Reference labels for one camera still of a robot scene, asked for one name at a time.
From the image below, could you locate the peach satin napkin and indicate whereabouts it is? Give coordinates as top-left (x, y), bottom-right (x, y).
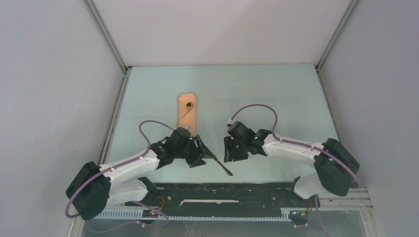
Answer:
top-left (178, 93), bottom-right (197, 136)

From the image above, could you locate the black table knife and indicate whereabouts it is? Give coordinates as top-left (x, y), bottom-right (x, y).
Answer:
top-left (204, 148), bottom-right (233, 177)

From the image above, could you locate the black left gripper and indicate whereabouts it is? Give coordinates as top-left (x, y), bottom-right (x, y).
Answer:
top-left (174, 135), bottom-right (214, 168)

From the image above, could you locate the right aluminium corner post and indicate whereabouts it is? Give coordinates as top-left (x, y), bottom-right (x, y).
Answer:
top-left (315, 0), bottom-right (361, 72)

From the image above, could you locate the aluminium corner post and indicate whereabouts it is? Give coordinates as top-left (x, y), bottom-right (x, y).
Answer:
top-left (83, 0), bottom-right (128, 73)
top-left (315, 0), bottom-right (361, 72)

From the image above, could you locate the grey slotted cable duct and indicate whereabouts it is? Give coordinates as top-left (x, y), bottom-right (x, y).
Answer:
top-left (94, 208), bottom-right (291, 222)

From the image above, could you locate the left side aluminium rail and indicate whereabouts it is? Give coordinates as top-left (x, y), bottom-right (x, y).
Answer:
top-left (95, 66), bottom-right (132, 165)

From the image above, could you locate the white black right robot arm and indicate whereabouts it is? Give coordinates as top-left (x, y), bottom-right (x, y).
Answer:
top-left (224, 121), bottom-right (360, 206)

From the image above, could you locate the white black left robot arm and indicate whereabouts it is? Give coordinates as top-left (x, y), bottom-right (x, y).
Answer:
top-left (65, 127), bottom-right (215, 220)

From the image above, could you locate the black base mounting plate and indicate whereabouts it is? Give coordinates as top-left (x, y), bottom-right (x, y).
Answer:
top-left (140, 182), bottom-right (315, 209)

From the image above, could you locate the aluminium front frame rail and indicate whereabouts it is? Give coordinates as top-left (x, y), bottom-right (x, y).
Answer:
top-left (75, 186), bottom-right (374, 211)

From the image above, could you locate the left aluminium corner post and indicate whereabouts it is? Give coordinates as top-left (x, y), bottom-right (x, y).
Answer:
top-left (83, 0), bottom-right (128, 73)

